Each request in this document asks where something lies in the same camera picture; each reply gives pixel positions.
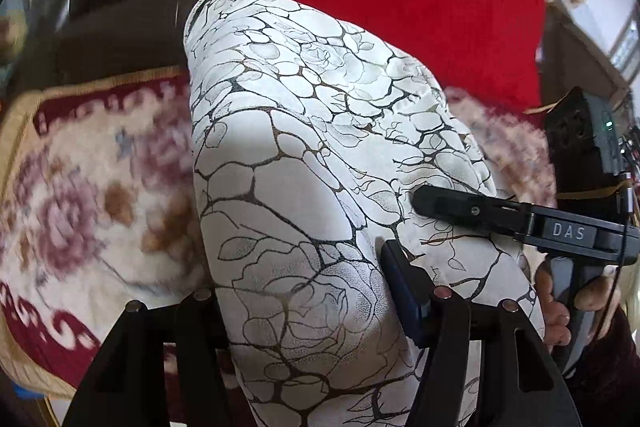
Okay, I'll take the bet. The window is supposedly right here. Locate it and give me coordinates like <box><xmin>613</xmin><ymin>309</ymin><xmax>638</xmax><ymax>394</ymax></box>
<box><xmin>610</xmin><ymin>22</ymin><xmax>640</xmax><ymax>72</ymax></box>

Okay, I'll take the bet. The floral red beige sofa cover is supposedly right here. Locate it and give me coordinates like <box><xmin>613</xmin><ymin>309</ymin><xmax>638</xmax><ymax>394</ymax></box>
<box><xmin>0</xmin><ymin>67</ymin><xmax>561</xmax><ymax>408</ymax></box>

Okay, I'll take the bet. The white coat black crackle print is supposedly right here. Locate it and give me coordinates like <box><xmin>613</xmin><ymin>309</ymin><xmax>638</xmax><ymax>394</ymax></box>
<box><xmin>182</xmin><ymin>0</ymin><xmax>546</xmax><ymax>427</ymax></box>

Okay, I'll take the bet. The person's right hand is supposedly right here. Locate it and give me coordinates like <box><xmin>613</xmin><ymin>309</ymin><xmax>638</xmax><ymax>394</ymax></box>
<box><xmin>534</xmin><ymin>263</ymin><xmax>622</xmax><ymax>354</ymax></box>

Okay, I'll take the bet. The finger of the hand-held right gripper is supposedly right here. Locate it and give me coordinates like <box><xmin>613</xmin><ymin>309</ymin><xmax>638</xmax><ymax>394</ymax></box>
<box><xmin>410</xmin><ymin>184</ymin><xmax>533</xmax><ymax>239</ymax></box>

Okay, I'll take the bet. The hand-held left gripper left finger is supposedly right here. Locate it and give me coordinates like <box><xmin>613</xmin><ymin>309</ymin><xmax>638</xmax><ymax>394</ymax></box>
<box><xmin>62</xmin><ymin>289</ymin><xmax>231</xmax><ymax>427</ymax></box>

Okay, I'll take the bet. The person's right forearm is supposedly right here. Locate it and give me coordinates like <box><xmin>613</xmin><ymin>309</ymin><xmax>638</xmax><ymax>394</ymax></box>
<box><xmin>570</xmin><ymin>304</ymin><xmax>640</xmax><ymax>427</ymax></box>

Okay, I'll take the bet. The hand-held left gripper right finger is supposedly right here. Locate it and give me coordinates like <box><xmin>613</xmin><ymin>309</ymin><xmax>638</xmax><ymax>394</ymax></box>
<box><xmin>380</xmin><ymin>239</ymin><xmax>583</xmax><ymax>427</ymax></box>

